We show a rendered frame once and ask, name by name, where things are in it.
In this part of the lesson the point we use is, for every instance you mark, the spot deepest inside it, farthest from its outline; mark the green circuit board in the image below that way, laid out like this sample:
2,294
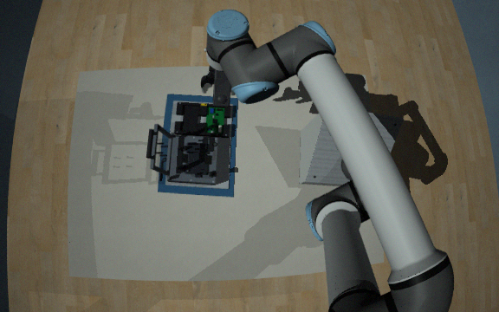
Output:
214,120

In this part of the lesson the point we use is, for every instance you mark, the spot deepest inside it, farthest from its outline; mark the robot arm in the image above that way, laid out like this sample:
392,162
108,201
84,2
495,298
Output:
376,188

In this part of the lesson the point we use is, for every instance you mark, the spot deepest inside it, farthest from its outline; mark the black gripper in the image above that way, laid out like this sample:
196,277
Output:
207,80

